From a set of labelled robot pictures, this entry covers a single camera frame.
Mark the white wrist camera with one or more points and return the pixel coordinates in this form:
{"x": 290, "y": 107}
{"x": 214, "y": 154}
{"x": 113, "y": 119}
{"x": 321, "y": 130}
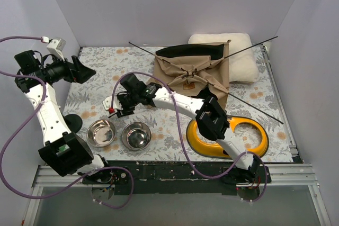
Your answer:
{"x": 56, "y": 46}
{"x": 111, "y": 104}

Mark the cream fluffy pillow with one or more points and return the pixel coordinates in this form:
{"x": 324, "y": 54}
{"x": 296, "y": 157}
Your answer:
{"x": 242, "y": 66}

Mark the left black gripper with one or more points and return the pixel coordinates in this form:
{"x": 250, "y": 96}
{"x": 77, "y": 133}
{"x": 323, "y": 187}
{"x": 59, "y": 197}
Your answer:
{"x": 73, "y": 68}

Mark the right steel bowl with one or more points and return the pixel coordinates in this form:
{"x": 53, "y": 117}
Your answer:
{"x": 136, "y": 136}

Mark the yellow double bowl holder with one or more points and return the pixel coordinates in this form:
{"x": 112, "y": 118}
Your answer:
{"x": 252, "y": 134}

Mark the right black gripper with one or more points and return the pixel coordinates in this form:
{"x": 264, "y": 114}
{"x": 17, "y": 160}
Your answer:
{"x": 123, "y": 105}

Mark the aluminium frame rail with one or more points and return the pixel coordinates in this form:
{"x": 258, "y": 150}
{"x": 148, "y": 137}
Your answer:
{"x": 297, "y": 204}

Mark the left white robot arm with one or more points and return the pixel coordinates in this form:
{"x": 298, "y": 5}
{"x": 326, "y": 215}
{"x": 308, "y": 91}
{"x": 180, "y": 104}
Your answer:
{"x": 63, "y": 150}

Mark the left steel bowl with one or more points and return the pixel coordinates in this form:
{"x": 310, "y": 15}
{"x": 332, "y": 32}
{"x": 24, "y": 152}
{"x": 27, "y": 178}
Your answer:
{"x": 101, "y": 133}

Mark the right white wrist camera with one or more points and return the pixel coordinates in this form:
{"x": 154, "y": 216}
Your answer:
{"x": 111, "y": 104}

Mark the beige fabric pet tent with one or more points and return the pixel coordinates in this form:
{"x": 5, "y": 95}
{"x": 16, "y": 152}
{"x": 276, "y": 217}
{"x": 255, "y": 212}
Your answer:
{"x": 194, "y": 70}

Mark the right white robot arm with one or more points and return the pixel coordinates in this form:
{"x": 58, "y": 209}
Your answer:
{"x": 211, "y": 119}

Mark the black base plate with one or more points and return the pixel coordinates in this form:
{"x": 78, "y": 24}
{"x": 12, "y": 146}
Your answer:
{"x": 174, "y": 177}

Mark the steel bowl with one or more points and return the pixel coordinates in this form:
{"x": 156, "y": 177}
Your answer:
{"x": 101, "y": 133}
{"x": 136, "y": 136}

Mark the floral table mat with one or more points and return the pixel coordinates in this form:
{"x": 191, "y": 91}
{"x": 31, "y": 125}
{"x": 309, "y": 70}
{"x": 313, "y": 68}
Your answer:
{"x": 153, "y": 132}

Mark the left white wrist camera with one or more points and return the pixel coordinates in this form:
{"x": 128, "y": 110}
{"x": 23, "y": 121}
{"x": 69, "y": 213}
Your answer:
{"x": 56, "y": 46}

